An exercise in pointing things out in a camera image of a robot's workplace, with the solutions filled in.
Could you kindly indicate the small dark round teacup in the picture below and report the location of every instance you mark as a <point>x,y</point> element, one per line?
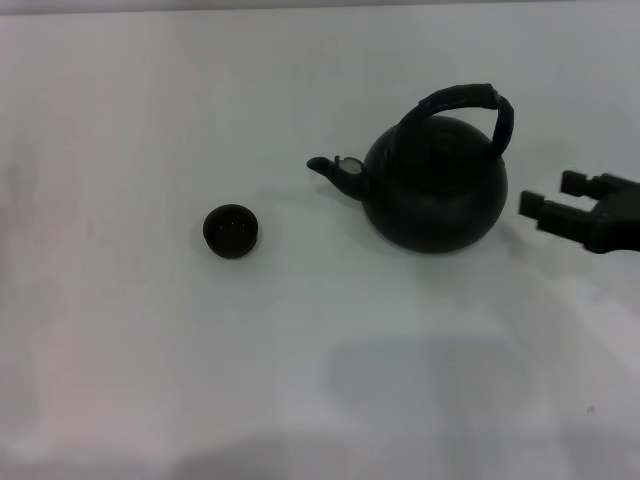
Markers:
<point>231,231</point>

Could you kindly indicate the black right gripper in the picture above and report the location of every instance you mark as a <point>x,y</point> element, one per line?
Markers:
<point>620,215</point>

